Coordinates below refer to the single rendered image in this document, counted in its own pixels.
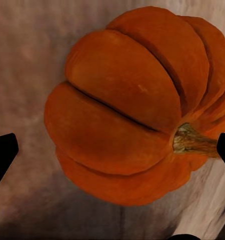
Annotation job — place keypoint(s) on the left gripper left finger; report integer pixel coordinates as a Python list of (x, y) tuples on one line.
[(8, 150)]

